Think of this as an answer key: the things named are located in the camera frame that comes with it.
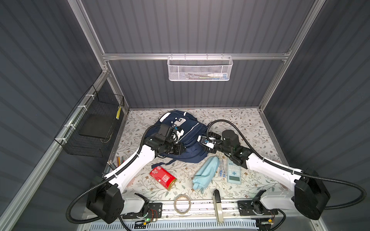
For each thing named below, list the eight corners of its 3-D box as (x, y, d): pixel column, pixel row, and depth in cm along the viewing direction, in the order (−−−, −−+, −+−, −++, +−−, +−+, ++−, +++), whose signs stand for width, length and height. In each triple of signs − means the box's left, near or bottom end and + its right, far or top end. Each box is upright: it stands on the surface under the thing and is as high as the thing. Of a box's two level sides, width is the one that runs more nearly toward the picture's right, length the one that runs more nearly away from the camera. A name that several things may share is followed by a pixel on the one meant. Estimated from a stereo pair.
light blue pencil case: (189, 186, 83) (189, 182, 78) (209, 157, 95) (210, 152, 90) (201, 195, 80) (202, 192, 75) (220, 163, 92) (222, 159, 87)
